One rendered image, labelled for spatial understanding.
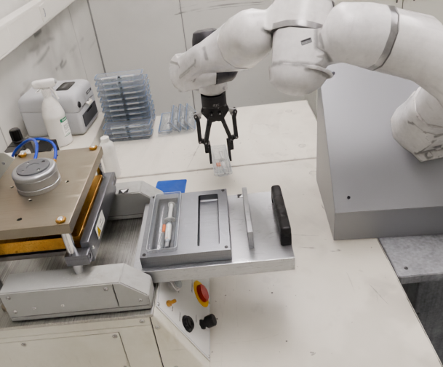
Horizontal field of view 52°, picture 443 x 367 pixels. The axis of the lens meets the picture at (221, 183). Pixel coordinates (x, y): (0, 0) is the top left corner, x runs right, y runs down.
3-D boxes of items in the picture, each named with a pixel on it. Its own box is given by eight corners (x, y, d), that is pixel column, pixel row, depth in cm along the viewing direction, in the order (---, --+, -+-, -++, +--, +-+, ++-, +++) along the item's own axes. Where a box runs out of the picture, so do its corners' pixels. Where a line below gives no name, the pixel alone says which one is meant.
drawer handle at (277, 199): (281, 245, 84) (280, 229, 82) (270, 199, 97) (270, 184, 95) (292, 245, 84) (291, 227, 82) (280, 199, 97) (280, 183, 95)
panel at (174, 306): (209, 362, 90) (154, 306, 81) (209, 259, 115) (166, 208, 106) (218, 358, 89) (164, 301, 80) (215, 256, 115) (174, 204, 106)
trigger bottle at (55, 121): (49, 148, 169) (28, 85, 156) (53, 139, 176) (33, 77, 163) (73, 145, 170) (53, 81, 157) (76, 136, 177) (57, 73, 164)
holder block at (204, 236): (142, 268, 83) (139, 257, 81) (153, 205, 100) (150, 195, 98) (232, 259, 82) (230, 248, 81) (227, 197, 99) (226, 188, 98)
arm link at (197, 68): (261, 12, 97) (228, 46, 128) (177, 27, 94) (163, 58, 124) (271, 64, 99) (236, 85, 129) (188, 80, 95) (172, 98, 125)
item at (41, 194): (-56, 279, 78) (-91, 218, 71) (9, 183, 104) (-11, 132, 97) (83, 266, 77) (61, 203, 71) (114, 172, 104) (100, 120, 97)
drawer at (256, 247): (135, 287, 84) (126, 256, 80) (148, 217, 103) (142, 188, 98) (295, 273, 83) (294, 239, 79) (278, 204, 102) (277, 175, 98)
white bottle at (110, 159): (124, 175, 157) (113, 137, 149) (110, 180, 155) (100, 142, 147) (118, 169, 160) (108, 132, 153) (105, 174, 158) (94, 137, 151)
